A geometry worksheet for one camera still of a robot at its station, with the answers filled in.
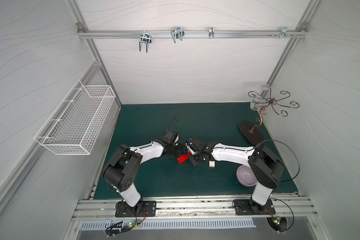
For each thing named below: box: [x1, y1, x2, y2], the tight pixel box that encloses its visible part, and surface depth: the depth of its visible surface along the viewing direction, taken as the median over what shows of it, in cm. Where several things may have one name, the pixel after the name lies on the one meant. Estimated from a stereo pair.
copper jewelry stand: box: [238, 84, 300, 145], surface depth 84 cm
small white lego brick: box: [209, 160, 215, 168], surface depth 90 cm
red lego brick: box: [177, 151, 192, 164], surface depth 89 cm
